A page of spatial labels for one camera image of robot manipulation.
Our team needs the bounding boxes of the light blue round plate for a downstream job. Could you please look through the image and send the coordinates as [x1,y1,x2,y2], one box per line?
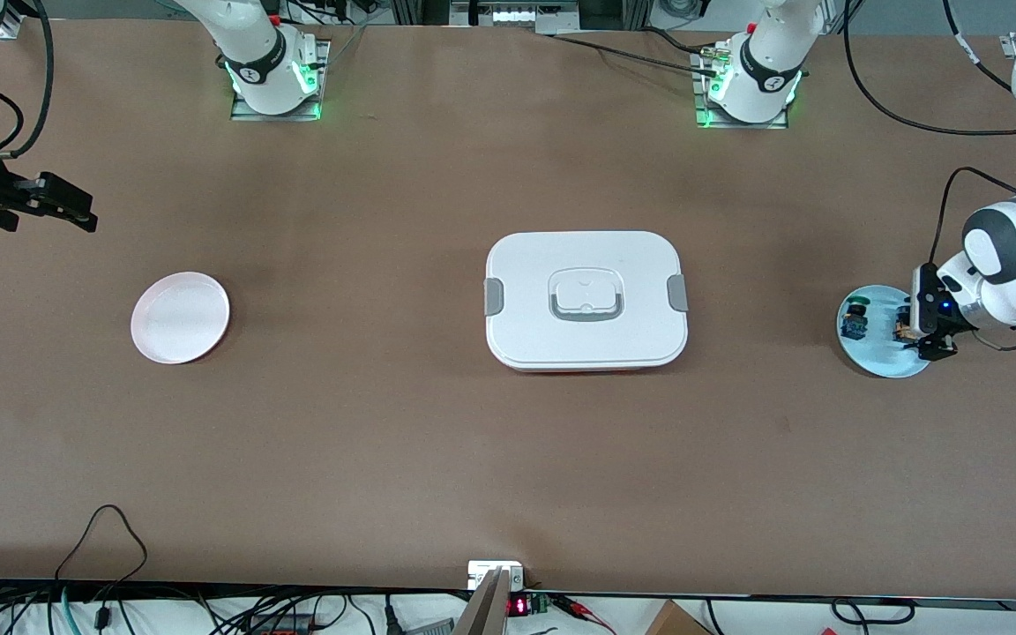
[836,284,935,379]

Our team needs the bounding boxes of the small blue black component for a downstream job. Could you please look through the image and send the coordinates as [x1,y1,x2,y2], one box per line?
[840,298,870,342]

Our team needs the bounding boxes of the pink round plate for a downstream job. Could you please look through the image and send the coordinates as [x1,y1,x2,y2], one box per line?
[130,272,232,365]

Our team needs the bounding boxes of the white lunch box grey latches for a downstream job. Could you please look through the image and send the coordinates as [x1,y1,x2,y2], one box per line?
[483,231,690,373]

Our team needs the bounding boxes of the brown cardboard box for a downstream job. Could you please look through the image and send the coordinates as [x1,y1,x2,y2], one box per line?
[645,600,713,635]

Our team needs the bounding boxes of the red clip lead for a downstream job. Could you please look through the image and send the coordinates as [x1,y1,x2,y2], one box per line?
[552,594,616,635]

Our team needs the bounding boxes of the metal control box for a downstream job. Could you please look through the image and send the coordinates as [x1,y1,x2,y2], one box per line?
[449,0,581,34]

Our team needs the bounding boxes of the aluminium bar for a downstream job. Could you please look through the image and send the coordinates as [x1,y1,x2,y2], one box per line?
[453,569,511,635]

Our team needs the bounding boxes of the black left camera cable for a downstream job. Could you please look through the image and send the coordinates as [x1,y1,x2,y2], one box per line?
[930,166,1016,270]

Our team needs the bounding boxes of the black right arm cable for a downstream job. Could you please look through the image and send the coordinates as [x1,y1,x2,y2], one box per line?
[0,0,55,160]

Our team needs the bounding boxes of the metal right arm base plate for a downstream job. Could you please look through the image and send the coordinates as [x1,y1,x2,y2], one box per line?
[230,37,332,123]

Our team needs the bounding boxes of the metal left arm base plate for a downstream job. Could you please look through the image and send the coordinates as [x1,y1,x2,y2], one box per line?
[693,44,791,131]

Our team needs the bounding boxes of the black oval cable loop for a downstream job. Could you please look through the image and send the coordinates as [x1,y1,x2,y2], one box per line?
[830,598,916,625]

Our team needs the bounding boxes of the thin black looped cable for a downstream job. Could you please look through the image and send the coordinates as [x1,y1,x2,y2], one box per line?
[54,504,149,609]

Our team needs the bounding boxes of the black cable across table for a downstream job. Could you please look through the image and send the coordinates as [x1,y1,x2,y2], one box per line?
[548,26,729,76]

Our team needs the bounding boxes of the white table edge bracket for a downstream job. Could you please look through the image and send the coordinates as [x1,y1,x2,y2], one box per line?
[467,561,525,590]

